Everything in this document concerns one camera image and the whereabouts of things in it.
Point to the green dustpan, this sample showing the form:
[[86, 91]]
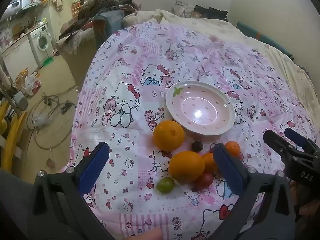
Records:
[[48, 61]]

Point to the teal mat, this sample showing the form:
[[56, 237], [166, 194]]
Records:
[[265, 38]]

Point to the grey white cat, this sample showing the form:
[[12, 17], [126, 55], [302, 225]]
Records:
[[178, 8]]

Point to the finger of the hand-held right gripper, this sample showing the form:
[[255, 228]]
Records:
[[298, 137], [276, 142]]

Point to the grey box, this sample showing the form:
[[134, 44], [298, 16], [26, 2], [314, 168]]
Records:
[[20, 100]]

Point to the black power strip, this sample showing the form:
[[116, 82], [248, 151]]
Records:
[[67, 106]]

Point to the white washing machine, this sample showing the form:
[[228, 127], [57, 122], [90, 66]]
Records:
[[41, 41]]

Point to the pile of clothes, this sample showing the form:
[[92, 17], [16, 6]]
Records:
[[87, 17]]

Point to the pink strawberry-print plate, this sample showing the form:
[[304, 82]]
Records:
[[200, 107]]

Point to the white kitchen cabinet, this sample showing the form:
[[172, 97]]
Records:
[[18, 55]]

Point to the person's right hand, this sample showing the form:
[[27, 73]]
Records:
[[308, 208]]

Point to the pink cartoon-print blanket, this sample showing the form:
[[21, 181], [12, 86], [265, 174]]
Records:
[[140, 87]]

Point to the yellow chair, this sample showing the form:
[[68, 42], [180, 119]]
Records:
[[11, 137]]

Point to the clear plastic bag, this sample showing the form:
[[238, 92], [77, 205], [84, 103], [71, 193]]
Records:
[[38, 120]]

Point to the green tomato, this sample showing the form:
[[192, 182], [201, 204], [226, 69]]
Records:
[[165, 185]]

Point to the dark folded clothes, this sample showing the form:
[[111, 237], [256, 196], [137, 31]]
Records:
[[211, 12]]

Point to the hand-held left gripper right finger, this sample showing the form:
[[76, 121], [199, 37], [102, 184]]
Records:
[[227, 167]]

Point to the large orange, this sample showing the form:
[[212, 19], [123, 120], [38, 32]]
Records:
[[168, 135], [186, 166]]

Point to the small mandarin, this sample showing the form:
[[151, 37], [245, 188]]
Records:
[[233, 148], [208, 162]]

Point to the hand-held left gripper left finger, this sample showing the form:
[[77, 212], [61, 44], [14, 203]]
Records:
[[96, 165]]

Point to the white red plastic bag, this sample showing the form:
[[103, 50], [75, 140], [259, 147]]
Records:
[[31, 83]]

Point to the dark purple plum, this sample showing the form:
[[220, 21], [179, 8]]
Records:
[[197, 146]]

